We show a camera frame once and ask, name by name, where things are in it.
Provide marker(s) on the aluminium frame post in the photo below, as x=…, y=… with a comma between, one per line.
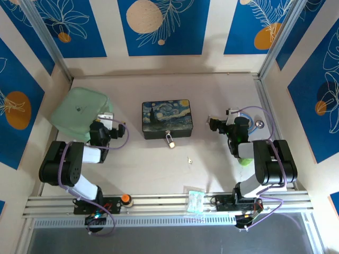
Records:
x=282, y=39
x=50, y=45

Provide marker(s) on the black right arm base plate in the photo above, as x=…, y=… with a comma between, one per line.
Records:
x=225, y=203

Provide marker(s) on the small white scrap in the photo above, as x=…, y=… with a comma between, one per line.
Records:
x=189, y=159

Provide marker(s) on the aluminium frame rail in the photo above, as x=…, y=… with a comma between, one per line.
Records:
x=159, y=205

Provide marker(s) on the aluminium side rail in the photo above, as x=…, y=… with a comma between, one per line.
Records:
x=267, y=103

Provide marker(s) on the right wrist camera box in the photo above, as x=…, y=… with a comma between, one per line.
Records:
x=231, y=112

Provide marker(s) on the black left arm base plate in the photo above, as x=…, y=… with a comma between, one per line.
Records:
x=112, y=205

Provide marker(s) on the clear plastic packet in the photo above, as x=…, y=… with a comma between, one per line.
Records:
x=196, y=202

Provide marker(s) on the black controller board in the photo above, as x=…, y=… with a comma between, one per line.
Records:
x=95, y=219
x=246, y=220

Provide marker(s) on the green round object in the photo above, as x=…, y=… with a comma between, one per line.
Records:
x=245, y=162

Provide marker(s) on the blue stethoscope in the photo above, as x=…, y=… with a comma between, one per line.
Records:
x=259, y=123

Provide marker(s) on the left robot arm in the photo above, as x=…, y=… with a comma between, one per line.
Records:
x=58, y=164

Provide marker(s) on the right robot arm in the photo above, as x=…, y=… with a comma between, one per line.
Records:
x=275, y=164

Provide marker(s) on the pale green plastic container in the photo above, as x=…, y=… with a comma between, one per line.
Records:
x=79, y=111

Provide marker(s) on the starry night painted box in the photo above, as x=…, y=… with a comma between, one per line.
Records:
x=167, y=117

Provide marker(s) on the orange button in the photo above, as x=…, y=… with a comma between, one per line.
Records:
x=126, y=200

